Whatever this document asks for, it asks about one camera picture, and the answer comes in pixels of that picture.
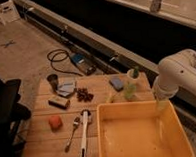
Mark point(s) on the white cup with plant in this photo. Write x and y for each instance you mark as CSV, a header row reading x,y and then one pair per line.
x,y
133,73

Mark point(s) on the grey blue folded cloth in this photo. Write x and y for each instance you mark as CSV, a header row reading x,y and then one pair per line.
x,y
66,89

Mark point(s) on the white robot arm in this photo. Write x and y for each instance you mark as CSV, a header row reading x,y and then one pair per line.
x,y
174,72

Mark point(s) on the dark metal cup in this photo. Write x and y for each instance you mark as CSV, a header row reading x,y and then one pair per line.
x,y
53,80

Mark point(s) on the red apple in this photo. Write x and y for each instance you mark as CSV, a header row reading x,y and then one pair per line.
x,y
55,122

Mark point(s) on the metal spoon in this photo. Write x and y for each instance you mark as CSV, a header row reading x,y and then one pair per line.
x,y
75,126

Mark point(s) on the blue grey power device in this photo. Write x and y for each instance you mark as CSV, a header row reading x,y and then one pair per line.
x,y
83,64

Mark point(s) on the white cardboard box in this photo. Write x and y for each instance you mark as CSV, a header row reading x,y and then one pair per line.
x,y
8,12

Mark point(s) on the bunch of dark grapes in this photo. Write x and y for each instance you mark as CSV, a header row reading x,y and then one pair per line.
x,y
84,95

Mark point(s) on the black chair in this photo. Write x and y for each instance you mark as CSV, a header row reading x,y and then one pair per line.
x,y
11,114

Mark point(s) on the yellow plastic tray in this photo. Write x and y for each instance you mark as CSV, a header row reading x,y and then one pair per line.
x,y
141,129

